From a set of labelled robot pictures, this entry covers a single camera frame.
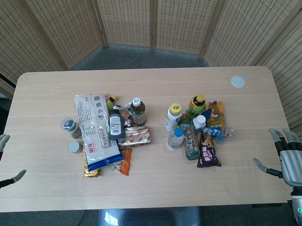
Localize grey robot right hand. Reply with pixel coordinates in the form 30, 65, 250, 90
252, 126, 302, 189

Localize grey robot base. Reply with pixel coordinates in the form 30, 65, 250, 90
94, 206, 203, 226

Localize small white pill bottle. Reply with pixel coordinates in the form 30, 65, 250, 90
192, 114, 208, 131

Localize green bottle yellow cap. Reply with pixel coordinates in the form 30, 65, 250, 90
184, 94, 207, 119

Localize dark grey sauce bottle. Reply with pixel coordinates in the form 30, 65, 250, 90
107, 108, 126, 141

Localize green yellow drink bottle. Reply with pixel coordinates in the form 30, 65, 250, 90
105, 94, 118, 113

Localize clear water bottle blue cap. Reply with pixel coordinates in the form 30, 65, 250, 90
166, 128, 185, 151

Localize white bottle yellow cap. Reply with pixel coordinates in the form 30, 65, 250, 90
164, 103, 184, 132

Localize brown tea bottle white cap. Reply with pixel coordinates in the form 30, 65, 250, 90
129, 97, 147, 127

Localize clear jar dark lid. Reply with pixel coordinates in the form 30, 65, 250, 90
60, 117, 83, 140

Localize small jar white lid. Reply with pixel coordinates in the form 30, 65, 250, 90
66, 140, 84, 155

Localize clear bag blue candies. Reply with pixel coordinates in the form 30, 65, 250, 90
207, 125, 235, 144

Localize purple chocolate packet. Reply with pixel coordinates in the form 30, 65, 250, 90
195, 127, 222, 169

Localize orange yellow snack packet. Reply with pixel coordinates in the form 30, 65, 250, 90
205, 100, 227, 128

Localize gold foil packet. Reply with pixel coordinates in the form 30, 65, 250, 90
82, 146, 101, 178

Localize woven folding screen panel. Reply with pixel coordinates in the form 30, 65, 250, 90
22, 0, 110, 71
149, 0, 226, 61
92, 0, 156, 54
201, 0, 302, 68
253, 13, 302, 149
0, 0, 69, 100

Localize large white blue bag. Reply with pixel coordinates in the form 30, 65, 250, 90
74, 92, 124, 172

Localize blue small packet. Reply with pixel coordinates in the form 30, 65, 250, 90
202, 108, 214, 122

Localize white round table disc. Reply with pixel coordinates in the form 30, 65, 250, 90
230, 75, 246, 89

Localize green snack bar packet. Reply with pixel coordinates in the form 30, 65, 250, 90
182, 126, 200, 162

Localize green flat box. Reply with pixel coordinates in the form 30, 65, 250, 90
178, 113, 195, 129

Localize brown small snack packet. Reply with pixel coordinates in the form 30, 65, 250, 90
117, 102, 134, 129

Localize gold red snack packet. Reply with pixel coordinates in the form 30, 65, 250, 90
117, 125, 152, 147

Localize thin black floor cable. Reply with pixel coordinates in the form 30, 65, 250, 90
75, 210, 89, 226

